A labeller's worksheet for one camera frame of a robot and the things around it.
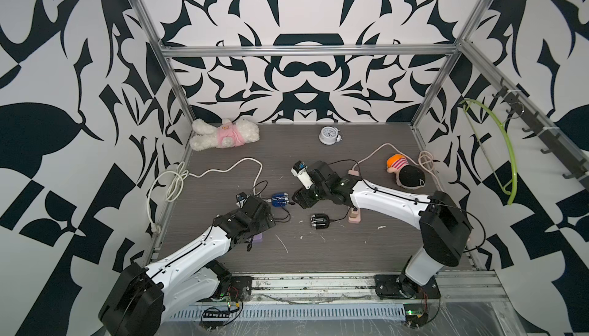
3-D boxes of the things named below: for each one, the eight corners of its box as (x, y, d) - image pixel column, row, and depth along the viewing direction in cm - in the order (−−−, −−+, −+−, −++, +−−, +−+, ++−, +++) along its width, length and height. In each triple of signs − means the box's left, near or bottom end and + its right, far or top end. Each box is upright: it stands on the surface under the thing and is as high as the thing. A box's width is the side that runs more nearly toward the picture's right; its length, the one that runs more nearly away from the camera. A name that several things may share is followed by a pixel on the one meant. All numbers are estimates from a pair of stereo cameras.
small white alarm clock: (319, 144, 114) (320, 138, 111) (318, 132, 119) (319, 126, 116) (339, 144, 114) (341, 138, 111) (337, 132, 119) (339, 126, 116)
